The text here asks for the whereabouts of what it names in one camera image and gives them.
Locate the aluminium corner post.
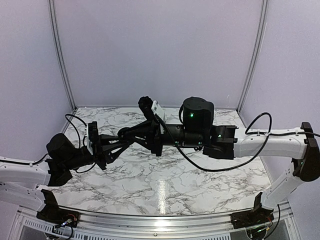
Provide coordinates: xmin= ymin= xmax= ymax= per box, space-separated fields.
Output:
xmin=47 ymin=0 xmax=77 ymax=111
xmin=236 ymin=0 xmax=269 ymax=114

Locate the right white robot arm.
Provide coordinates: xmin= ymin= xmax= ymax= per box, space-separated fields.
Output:
xmin=118 ymin=96 xmax=320 ymax=224

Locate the black earbud charging case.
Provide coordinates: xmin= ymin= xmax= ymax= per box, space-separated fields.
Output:
xmin=117 ymin=127 xmax=132 ymax=142

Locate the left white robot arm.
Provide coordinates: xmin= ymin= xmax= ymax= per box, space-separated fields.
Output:
xmin=0 ymin=133 xmax=132 ymax=223

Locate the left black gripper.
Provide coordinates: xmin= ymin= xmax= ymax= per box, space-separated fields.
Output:
xmin=64 ymin=134 xmax=129 ymax=171

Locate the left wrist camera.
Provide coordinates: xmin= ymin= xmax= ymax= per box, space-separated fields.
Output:
xmin=86 ymin=121 xmax=99 ymax=156

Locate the aluminium front frame rail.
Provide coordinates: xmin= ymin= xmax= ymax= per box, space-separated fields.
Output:
xmin=8 ymin=202 xmax=301 ymax=240

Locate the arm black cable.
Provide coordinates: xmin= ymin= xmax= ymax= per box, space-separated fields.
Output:
xmin=0 ymin=114 xmax=92 ymax=174
xmin=154 ymin=112 xmax=320 ymax=173

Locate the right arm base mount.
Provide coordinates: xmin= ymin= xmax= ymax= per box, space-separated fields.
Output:
xmin=230 ymin=192 xmax=274 ymax=229

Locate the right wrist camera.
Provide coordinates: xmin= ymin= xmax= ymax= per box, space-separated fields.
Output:
xmin=138 ymin=96 xmax=163 ymax=127

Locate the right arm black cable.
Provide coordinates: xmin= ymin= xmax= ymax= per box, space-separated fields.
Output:
xmin=154 ymin=112 xmax=320 ymax=173

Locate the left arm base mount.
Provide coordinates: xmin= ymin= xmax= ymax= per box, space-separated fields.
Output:
xmin=36 ymin=189 xmax=80 ymax=228

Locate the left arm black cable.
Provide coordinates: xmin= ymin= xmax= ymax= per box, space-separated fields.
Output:
xmin=0 ymin=114 xmax=92 ymax=174

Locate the right aluminium corner post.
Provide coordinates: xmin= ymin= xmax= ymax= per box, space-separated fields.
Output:
xmin=236 ymin=0 xmax=269 ymax=114

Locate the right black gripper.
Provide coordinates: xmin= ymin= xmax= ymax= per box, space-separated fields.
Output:
xmin=124 ymin=119 xmax=205 ymax=158

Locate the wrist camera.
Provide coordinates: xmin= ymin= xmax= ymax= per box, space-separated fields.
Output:
xmin=86 ymin=121 xmax=99 ymax=156
xmin=138 ymin=96 xmax=163 ymax=127

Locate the left aluminium corner post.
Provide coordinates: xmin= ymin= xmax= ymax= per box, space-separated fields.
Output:
xmin=47 ymin=0 xmax=77 ymax=111

